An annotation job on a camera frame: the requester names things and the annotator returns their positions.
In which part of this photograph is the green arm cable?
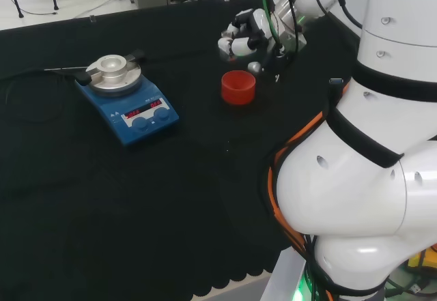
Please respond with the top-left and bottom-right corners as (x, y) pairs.
(260, 0), (285, 48)

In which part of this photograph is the thin metal probe rod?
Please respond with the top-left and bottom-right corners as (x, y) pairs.
(43, 65), (88, 72)

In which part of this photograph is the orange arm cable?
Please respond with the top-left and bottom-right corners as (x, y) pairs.
(267, 81), (350, 301)

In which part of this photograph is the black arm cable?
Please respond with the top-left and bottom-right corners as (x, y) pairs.
(285, 0), (363, 73)

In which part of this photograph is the thick black heater cable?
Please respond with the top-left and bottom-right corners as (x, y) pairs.
(0, 68), (81, 125)

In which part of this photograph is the red plastic ring stand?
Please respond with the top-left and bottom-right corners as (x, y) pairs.
(221, 70), (257, 106)

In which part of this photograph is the black bench cloth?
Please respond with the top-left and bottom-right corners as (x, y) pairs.
(0, 0), (363, 301)

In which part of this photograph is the heater with blue base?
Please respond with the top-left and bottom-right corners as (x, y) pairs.
(74, 49), (180, 149)

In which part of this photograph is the clear round-bottom glass flask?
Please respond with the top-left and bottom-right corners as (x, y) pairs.
(220, 48), (240, 64)

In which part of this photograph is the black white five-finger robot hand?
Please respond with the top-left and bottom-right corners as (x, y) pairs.
(217, 8), (274, 74)

